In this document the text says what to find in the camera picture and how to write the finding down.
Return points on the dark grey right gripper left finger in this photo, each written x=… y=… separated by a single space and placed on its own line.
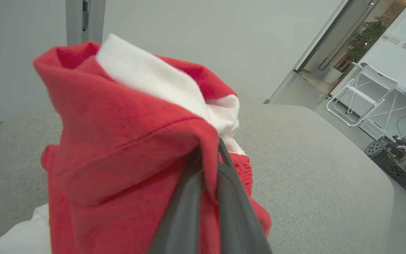
x=185 y=211

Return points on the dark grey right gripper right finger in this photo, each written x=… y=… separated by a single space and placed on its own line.
x=234 y=211

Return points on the red jersey garment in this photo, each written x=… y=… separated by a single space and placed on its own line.
x=118 y=141

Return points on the wheeled mobile robot base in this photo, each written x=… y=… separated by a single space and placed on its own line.
x=400 y=158

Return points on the grey fabric sofa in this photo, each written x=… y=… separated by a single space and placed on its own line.
x=312 y=176

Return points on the white vented floor unit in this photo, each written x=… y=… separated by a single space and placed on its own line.
x=373 y=129

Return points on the white fabric item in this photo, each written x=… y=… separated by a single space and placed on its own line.
x=23 y=236

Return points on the white folding chair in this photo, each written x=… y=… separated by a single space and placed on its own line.
x=374 y=79

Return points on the green potted plant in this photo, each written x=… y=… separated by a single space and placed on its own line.
x=367 y=38

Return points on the glass door frame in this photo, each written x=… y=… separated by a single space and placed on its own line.
x=330 y=35

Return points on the grey double partition post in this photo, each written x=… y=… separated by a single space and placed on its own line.
x=74 y=21

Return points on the white wall switch plate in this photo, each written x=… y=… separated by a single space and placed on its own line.
x=394 y=38

